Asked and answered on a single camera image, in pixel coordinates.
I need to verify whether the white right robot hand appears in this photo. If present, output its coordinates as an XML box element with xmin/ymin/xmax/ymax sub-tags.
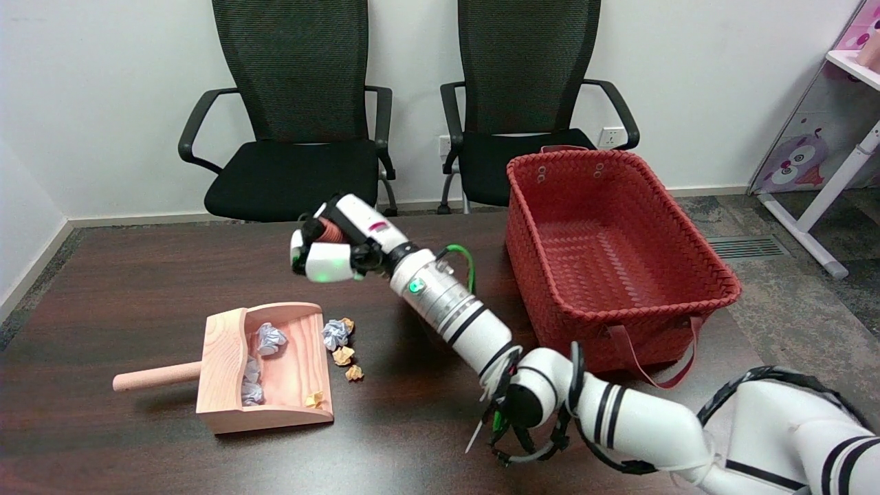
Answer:
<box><xmin>289</xmin><ymin>192</ymin><xmax>420</xmax><ymax>284</ymax></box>

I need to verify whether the black mesh office chair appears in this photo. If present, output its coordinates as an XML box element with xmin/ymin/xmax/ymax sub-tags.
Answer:
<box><xmin>177</xmin><ymin>0</ymin><xmax>399</xmax><ymax>223</ymax></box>
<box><xmin>438</xmin><ymin>0</ymin><xmax>641</xmax><ymax>215</ymax></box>

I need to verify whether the red woven basket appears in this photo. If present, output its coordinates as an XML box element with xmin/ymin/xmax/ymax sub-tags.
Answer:
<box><xmin>505</xmin><ymin>146</ymin><xmax>742</xmax><ymax>391</ymax></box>

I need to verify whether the grey floor vent grille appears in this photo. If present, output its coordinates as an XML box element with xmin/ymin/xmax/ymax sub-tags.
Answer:
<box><xmin>700</xmin><ymin>235</ymin><xmax>790</xmax><ymax>261</ymax></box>

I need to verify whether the pink owl print cabinet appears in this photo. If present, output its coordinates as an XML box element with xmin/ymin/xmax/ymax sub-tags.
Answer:
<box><xmin>748</xmin><ymin>0</ymin><xmax>880</xmax><ymax>197</ymax></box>

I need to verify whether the white metal desk leg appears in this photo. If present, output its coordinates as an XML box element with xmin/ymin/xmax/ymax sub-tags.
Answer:
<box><xmin>756</xmin><ymin>122</ymin><xmax>880</xmax><ymax>279</ymax></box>

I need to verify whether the pink cup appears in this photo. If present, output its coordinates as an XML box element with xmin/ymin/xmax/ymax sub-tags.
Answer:
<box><xmin>856</xmin><ymin>31</ymin><xmax>880</xmax><ymax>69</ymax></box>

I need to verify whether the wooden dustpan with handle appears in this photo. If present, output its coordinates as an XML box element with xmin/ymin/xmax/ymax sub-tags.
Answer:
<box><xmin>112</xmin><ymin>302</ymin><xmax>335</xmax><ymax>435</ymax></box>

